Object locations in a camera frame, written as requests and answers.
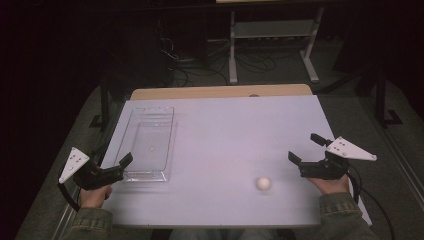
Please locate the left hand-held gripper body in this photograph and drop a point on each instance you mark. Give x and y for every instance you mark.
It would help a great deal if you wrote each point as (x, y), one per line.
(95, 175)

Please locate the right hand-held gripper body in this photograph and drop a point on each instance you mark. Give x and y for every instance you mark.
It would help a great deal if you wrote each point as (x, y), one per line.
(321, 170)

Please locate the clear plastic tray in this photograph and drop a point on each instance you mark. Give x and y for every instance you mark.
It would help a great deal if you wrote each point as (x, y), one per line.
(150, 143)

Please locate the white ball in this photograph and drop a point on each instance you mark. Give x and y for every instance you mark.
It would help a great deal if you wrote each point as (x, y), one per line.
(263, 183)

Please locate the person's right hand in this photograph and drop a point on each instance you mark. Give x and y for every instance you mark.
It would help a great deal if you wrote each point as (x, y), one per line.
(331, 186)

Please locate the person's left hand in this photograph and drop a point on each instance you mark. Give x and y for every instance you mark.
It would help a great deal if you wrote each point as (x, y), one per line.
(95, 197)

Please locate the black metal stand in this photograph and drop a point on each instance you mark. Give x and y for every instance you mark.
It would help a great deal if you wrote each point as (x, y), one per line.
(104, 103)
(381, 100)

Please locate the white table board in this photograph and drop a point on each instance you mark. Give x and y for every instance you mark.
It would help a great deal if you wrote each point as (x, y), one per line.
(226, 150)

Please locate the light wooden table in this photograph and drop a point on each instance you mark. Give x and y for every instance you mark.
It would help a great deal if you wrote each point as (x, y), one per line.
(200, 92)

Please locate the white metal desk frame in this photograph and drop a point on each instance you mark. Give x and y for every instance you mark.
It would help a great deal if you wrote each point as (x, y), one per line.
(273, 30)

